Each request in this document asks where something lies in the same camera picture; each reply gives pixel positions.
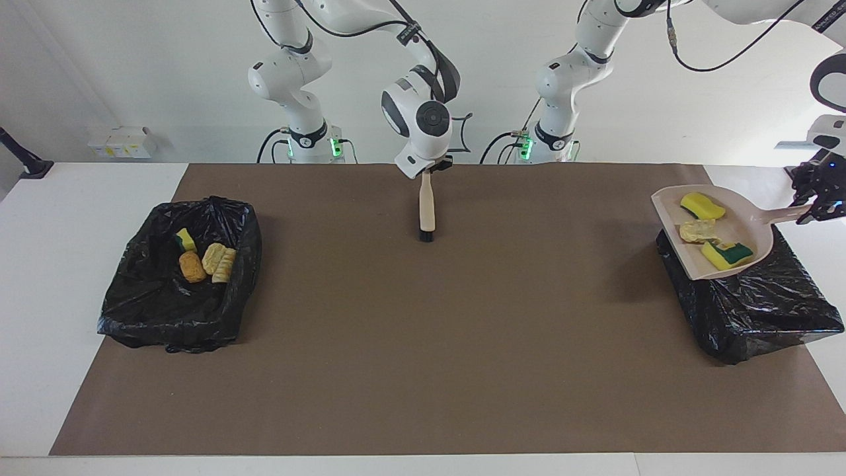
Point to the pale yellow scrap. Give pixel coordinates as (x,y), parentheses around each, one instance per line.
(699,231)
(213,256)

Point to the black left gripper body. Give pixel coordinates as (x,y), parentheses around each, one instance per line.
(826,182)

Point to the beige plastic dustpan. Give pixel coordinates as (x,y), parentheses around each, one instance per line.
(753,225)

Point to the bin with black bag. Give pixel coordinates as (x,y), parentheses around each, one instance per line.
(760,317)
(152,304)

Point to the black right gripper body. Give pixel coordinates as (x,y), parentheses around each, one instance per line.
(439,164)

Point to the white power strip box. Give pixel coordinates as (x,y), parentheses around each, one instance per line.
(122,142)

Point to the orange brown nugget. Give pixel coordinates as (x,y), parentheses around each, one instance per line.
(192,268)

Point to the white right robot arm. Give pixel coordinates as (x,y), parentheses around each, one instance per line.
(423,119)

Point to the striped cream orange bread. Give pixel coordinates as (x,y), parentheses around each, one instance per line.
(227,268)

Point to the yellow green sponge piece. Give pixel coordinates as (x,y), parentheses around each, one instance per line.
(186,239)
(726,255)
(702,205)

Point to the beige hand brush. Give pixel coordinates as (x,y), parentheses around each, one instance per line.
(427,205)

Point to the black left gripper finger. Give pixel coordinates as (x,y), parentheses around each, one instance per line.
(801,188)
(819,215)

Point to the brown table mat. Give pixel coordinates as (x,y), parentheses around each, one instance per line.
(396,430)

